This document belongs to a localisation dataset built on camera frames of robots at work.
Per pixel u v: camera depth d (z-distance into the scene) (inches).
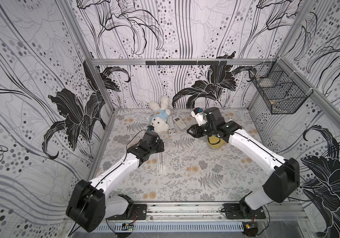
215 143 26.4
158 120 39.0
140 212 28.9
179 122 42.4
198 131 27.1
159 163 35.3
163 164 34.8
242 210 26.0
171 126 41.8
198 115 28.1
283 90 35.2
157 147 26.2
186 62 35.6
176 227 30.1
